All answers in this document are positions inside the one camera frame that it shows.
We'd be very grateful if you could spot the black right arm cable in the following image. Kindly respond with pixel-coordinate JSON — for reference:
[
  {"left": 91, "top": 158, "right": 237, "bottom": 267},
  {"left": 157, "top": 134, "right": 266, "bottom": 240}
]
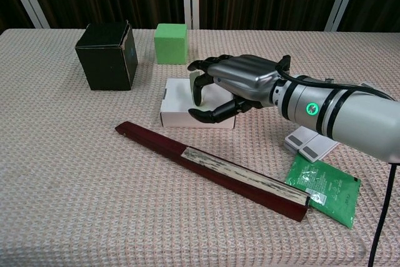
[{"left": 276, "top": 54, "right": 400, "bottom": 267}]

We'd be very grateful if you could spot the pink waffle tablecloth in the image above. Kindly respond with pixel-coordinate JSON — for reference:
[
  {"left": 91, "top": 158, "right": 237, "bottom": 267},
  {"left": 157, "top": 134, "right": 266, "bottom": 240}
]
[{"left": 0, "top": 28, "right": 400, "bottom": 267}]

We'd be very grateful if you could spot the black cardboard box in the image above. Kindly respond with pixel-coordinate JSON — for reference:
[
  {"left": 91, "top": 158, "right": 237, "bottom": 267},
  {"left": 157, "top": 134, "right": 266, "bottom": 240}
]
[{"left": 74, "top": 19, "right": 139, "bottom": 92}]

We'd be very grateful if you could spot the white striped long box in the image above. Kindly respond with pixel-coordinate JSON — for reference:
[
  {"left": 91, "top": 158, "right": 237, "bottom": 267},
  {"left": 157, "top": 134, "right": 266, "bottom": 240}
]
[{"left": 284, "top": 81, "right": 381, "bottom": 164}]

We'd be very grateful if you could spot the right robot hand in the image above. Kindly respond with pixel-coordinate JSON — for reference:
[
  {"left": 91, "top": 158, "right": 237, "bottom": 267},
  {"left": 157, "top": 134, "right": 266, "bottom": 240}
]
[{"left": 187, "top": 54, "right": 281, "bottom": 124}]

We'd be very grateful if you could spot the white cardboard box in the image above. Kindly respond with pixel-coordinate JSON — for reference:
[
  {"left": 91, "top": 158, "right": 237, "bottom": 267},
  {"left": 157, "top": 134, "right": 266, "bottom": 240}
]
[{"left": 159, "top": 77, "right": 237, "bottom": 130}]

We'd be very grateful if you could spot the green foil packet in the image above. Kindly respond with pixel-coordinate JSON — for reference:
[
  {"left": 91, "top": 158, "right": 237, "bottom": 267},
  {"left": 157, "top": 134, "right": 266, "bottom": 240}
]
[{"left": 284, "top": 153, "right": 363, "bottom": 230}]

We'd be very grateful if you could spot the dark red book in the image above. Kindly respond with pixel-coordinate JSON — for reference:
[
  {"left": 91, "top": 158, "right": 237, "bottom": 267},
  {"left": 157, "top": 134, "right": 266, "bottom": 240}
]
[{"left": 114, "top": 121, "right": 311, "bottom": 223}]

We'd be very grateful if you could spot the green foam cube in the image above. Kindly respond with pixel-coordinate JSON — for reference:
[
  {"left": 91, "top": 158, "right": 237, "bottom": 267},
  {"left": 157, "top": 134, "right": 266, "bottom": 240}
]
[{"left": 153, "top": 23, "right": 189, "bottom": 66}]

